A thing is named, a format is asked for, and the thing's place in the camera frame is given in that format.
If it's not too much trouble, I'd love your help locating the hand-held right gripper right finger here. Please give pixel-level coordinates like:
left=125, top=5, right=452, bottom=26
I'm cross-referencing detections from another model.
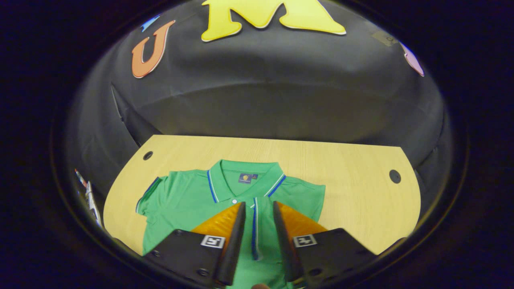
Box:
left=273, top=201, right=378, bottom=287

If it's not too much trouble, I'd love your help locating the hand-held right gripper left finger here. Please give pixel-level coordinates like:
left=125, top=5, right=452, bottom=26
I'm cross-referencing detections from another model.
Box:
left=143, top=201, right=246, bottom=287

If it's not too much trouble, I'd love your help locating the green T-shirt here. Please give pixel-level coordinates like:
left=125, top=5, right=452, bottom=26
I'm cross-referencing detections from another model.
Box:
left=135, top=159, right=326, bottom=289

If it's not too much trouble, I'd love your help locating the black backdrop cloth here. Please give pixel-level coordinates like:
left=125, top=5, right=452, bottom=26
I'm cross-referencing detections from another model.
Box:
left=64, top=0, right=454, bottom=229

